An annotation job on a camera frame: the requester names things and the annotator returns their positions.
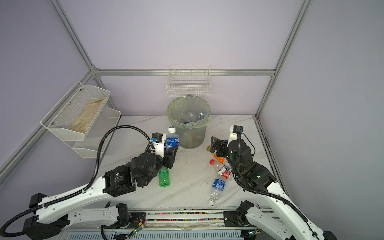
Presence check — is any blue label bottle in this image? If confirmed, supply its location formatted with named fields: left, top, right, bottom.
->
left=165, top=127, right=180, bottom=149
left=208, top=178, right=226, bottom=206

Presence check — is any clear crushed bottle purple print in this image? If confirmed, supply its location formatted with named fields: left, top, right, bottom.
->
left=198, top=112, right=208, bottom=121

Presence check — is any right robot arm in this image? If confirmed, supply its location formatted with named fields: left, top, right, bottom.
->
left=210, top=125, right=336, bottom=240

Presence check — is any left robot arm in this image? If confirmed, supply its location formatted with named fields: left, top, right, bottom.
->
left=1, top=125, right=179, bottom=240

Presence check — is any mesh waste bin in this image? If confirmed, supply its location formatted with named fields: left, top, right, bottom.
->
left=166, top=95, right=211, bottom=149

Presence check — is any orange label bottle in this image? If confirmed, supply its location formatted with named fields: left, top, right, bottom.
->
left=206, top=146, right=226, bottom=164

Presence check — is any green soda bottle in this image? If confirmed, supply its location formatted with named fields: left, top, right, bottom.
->
left=159, top=167, right=171, bottom=188

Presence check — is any red label crushed bottle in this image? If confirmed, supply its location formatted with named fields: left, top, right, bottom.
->
left=209, top=160, right=233, bottom=180

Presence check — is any blue label bottle front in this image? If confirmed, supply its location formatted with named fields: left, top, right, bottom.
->
left=208, top=178, right=226, bottom=206

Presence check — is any beige cloth in shelf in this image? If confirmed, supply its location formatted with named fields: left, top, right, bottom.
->
left=70, top=98, right=105, bottom=134

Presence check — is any white mesh upper shelf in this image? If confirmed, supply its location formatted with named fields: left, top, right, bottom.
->
left=40, top=82, right=110, bottom=142

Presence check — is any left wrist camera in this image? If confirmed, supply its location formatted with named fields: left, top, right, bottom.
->
left=151, top=133, right=167, bottom=158

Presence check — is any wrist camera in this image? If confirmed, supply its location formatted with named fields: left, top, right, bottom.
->
left=228, top=125, right=244, bottom=143
left=151, top=133, right=167, bottom=158

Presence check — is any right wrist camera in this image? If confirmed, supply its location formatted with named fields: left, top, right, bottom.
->
left=228, top=125, right=244, bottom=143

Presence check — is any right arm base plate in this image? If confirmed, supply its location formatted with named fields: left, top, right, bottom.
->
left=223, top=211, right=250, bottom=227

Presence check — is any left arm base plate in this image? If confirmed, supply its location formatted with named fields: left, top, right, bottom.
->
left=126, top=212, right=147, bottom=229

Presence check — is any white wire wall basket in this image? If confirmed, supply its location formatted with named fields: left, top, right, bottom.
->
left=166, top=65, right=211, bottom=97

